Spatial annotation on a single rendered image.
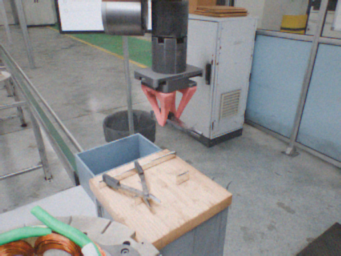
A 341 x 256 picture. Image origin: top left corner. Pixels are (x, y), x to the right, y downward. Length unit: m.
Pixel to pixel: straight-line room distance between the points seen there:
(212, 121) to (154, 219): 2.19
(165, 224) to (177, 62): 0.25
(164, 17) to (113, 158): 0.39
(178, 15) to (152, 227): 0.32
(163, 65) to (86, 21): 0.83
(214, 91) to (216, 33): 0.50
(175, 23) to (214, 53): 1.99
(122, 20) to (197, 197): 0.32
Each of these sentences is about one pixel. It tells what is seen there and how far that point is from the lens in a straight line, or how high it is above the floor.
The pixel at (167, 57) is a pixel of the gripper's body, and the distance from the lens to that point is 0.43.
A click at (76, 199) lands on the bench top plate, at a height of 0.78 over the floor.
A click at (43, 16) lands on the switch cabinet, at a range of 13.84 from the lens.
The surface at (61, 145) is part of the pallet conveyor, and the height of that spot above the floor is 0.76.
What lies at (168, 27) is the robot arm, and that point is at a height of 1.35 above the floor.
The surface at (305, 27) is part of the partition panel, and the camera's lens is 2.59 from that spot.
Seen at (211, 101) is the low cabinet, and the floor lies 0.50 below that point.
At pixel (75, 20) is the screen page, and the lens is 1.25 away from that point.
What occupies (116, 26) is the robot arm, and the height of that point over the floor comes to 1.35.
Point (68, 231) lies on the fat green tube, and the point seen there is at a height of 1.15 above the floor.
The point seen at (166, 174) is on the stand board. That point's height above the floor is 1.07.
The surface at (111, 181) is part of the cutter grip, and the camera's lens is 0.50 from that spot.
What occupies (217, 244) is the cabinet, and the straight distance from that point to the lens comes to 0.59.
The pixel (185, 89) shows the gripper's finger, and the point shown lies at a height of 1.24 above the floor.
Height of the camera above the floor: 1.39
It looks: 26 degrees down
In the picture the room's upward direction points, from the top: straight up
